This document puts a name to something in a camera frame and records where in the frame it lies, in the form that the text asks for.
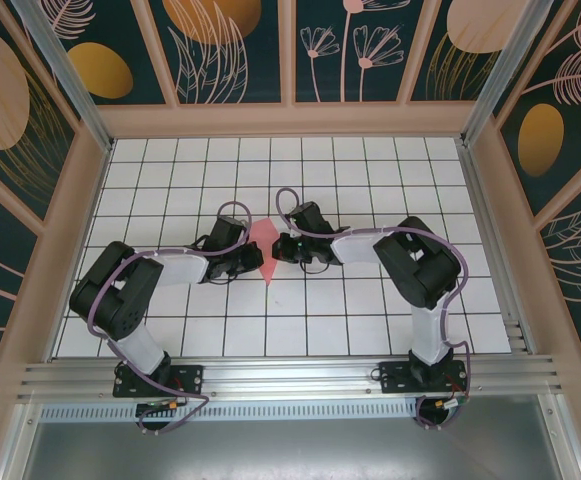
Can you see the pink paper sheet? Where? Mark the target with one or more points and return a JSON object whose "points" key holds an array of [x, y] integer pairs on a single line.
{"points": [[269, 267]]}

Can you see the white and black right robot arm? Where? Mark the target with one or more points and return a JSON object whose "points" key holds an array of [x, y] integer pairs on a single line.
{"points": [[355, 247]]}

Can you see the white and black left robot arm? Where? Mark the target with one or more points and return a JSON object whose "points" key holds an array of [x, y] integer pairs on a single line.
{"points": [[180, 267]]}

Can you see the small circuit board with connectors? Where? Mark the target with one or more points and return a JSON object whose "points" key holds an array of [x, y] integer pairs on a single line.
{"points": [[450, 404], [162, 405]]}

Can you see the grey metal panel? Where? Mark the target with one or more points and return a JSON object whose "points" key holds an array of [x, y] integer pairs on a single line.
{"points": [[290, 450]]}

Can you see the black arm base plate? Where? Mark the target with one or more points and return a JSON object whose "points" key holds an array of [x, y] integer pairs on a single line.
{"points": [[392, 382], [192, 382]]}

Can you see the aluminium mounting rail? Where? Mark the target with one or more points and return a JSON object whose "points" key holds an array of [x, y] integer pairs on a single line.
{"points": [[290, 375]]}

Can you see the aluminium side rail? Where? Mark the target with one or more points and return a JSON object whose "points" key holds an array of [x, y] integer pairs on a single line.
{"points": [[489, 240]]}

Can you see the aluminium frame post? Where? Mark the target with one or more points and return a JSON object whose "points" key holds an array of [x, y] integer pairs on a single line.
{"points": [[513, 65], [67, 75]]}

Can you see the aluminium frame bar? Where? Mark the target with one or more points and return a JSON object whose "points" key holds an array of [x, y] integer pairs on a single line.
{"points": [[562, 440], [22, 440]]}

